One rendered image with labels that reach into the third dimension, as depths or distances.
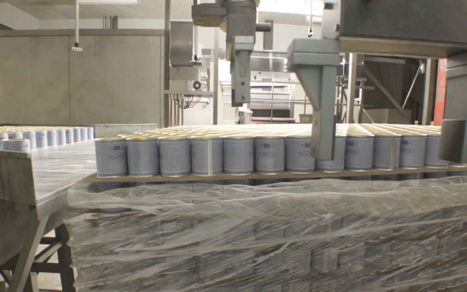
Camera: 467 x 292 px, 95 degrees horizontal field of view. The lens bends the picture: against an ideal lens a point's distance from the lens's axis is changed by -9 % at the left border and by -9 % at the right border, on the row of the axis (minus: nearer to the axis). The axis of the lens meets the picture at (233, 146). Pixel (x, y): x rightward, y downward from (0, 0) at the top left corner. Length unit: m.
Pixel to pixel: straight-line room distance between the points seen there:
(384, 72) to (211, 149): 4.60
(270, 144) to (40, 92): 3.71
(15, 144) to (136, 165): 0.44
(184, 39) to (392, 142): 2.75
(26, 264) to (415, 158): 0.94
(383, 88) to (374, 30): 4.62
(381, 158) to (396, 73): 4.51
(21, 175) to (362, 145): 0.67
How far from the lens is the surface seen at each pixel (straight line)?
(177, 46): 3.07
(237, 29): 0.43
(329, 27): 0.24
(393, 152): 0.61
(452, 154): 0.29
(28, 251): 0.72
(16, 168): 0.55
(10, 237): 0.95
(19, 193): 0.55
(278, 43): 9.44
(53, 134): 1.41
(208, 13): 0.48
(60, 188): 0.58
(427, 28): 0.25
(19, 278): 0.77
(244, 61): 0.40
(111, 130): 1.85
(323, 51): 0.22
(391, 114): 4.97
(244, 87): 0.40
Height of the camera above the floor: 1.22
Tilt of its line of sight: 6 degrees down
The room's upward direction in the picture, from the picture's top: 1 degrees clockwise
